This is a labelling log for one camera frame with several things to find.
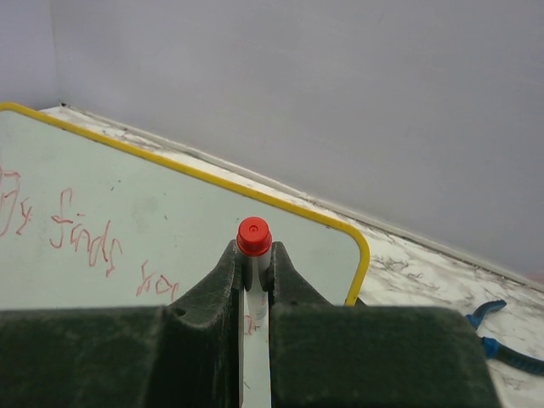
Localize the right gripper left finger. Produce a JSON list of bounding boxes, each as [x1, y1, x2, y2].
[[1, 243, 244, 407]]

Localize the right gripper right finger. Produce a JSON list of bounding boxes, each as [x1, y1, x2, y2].
[[269, 242, 500, 407]]

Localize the red and white marker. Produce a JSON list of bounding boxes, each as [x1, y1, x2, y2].
[[236, 217, 273, 329]]

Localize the yellow framed whiteboard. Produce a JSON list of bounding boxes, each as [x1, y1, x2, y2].
[[0, 101, 371, 408]]

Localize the blue handled pliers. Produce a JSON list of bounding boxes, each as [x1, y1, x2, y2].
[[465, 299, 544, 377]]

